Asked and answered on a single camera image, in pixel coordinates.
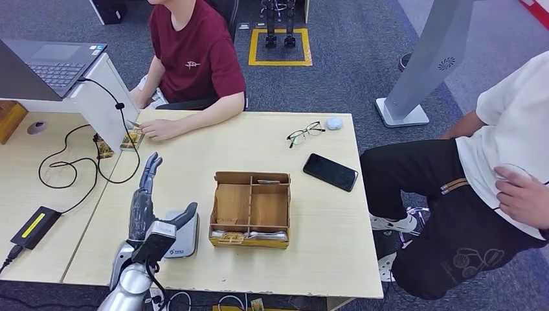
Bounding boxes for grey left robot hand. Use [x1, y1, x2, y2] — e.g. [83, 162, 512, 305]
[127, 152, 199, 242]

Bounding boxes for operator person's left hand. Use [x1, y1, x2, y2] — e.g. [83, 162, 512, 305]
[493, 165, 549, 231]

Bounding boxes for guest person's left hand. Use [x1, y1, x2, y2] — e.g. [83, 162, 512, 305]
[140, 119, 183, 143]

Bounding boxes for grey card reader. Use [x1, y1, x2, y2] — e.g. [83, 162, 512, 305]
[162, 209, 201, 259]

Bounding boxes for operator person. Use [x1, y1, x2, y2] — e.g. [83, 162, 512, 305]
[360, 51, 549, 301]

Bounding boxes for guest person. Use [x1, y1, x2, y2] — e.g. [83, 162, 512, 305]
[128, 0, 247, 143]

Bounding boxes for white card sleeves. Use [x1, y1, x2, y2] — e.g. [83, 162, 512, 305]
[245, 231, 287, 242]

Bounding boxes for black office chair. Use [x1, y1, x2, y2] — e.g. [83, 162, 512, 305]
[155, 0, 249, 111]

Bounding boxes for white laptop riser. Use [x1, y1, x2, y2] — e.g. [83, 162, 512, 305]
[12, 52, 141, 153]

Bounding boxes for white power strip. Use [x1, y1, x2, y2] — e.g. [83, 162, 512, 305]
[149, 288, 167, 311]

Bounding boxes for wooden compartment box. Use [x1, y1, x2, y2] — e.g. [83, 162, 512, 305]
[208, 171, 292, 250]

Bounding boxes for black yellow-labelled power adapter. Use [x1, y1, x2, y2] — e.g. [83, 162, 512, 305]
[10, 205, 63, 251]

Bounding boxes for dark grey laptop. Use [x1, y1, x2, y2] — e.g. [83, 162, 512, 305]
[0, 38, 109, 102]

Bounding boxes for black cabinet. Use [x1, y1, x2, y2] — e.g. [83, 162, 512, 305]
[89, 0, 128, 25]

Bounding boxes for white sneaker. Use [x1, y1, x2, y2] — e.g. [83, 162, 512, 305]
[377, 252, 398, 283]
[369, 205, 431, 236]

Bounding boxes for black-framed glasses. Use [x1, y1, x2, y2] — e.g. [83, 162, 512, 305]
[286, 121, 327, 150]

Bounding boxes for black humanoid robot legs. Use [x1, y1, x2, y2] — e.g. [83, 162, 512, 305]
[260, 0, 299, 49]

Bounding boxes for brown wooden crate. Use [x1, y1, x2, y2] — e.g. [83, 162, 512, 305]
[0, 100, 29, 145]

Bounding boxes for black smartphone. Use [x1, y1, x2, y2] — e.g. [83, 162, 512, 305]
[302, 153, 360, 193]

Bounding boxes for grey kiosk stand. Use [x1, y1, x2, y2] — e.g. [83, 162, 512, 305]
[375, 0, 475, 129]

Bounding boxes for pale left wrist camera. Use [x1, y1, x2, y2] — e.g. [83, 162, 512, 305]
[130, 220, 178, 265]

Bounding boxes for black laptop power cable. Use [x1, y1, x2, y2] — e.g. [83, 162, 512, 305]
[38, 77, 142, 214]

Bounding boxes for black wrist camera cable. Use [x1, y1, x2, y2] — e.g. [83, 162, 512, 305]
[144, 257, 169, 311]

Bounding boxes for white cable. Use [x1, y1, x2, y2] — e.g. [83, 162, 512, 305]
[218, 294, 249, 311]
[167, 292, 192, 311]

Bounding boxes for black adapter mains cable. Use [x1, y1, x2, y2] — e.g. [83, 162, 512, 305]
[0, 244, 25, 275]

